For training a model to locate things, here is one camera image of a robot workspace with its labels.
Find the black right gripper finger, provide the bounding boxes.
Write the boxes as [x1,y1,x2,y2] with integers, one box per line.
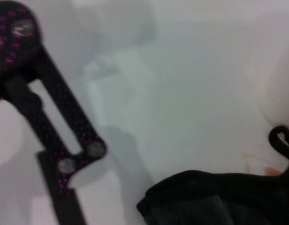
[7,50,107,225]

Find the dark blue rag with loop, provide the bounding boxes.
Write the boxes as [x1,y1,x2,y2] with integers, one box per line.
[136,125,289,225]

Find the small orange ball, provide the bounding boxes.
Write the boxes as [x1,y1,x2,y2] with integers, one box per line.
[242,151,283,176]

